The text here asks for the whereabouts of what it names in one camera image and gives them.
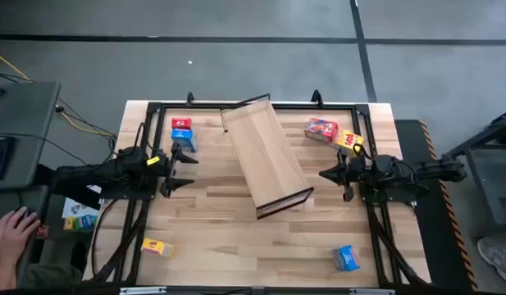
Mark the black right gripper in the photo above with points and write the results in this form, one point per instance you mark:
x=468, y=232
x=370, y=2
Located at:
x=359, y=170

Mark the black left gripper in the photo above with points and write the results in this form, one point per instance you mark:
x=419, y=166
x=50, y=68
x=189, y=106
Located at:
x=167, y=168

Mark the blue cereal box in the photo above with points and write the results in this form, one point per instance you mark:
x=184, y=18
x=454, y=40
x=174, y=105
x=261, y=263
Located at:
x=346, y=258
x=183, y=139

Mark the yellow cereal box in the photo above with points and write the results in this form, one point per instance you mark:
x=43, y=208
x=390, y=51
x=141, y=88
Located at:
x=156, y=247
x=346, y=139

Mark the red cereal box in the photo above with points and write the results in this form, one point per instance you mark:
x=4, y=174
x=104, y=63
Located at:
x=181, y=123
x=320, y=129

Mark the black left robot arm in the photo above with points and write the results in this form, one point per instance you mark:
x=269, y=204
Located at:
x=113, y=170

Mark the person's forearm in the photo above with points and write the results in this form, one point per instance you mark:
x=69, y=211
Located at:
x=2, y=278

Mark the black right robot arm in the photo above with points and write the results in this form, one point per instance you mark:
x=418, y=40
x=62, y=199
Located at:
x=437, y=171

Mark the colourful cereal multipack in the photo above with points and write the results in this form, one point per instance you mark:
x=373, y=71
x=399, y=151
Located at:
x=82, y=223

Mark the yellow tape label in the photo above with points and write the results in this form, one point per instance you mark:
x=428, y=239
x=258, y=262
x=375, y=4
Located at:
x=153, y=160

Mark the black stand beam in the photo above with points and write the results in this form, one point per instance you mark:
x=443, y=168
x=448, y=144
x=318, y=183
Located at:
x=84, y=200

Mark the white printed paper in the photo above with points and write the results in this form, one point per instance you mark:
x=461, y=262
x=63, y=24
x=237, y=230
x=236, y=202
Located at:
x=74, y=209

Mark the black hazard-striped floor mat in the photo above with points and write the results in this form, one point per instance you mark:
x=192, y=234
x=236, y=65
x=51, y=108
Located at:
x=433, y=246

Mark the grey metal stand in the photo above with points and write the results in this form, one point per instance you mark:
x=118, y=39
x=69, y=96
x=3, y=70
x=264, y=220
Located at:
x=482, y=184

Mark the small red object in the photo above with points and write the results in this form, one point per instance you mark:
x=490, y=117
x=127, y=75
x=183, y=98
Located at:
x=42, y=232

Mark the grey desk surface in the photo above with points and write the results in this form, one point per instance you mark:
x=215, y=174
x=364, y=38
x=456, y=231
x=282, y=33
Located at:
x=27, y=123
x=2, y=201

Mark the person's leg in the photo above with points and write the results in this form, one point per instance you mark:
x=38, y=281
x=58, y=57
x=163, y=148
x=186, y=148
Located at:
x=47, y=276

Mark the grey shoe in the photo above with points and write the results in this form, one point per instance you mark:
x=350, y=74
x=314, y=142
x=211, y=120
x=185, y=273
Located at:
x=496, y=258

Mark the black backlit keyboard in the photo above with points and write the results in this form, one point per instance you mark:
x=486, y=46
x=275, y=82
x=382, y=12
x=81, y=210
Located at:
x=0, y=157

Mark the person's hand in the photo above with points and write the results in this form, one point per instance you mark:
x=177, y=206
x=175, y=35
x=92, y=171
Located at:
x=10, y=241

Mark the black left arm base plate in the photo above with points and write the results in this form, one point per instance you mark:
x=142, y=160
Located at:
x=125, y=196

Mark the black metal table frame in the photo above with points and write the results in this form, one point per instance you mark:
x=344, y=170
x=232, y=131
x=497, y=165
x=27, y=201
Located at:
x=195, y=106

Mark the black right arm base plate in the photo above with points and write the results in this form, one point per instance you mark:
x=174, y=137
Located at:
x=400, y=201

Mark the black frame clamp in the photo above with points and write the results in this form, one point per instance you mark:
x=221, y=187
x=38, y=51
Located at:
x=317, y=98
x=190, y=98

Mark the silver metal bracket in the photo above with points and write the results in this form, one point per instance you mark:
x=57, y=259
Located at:
x=371, y=291
x=142, y=290

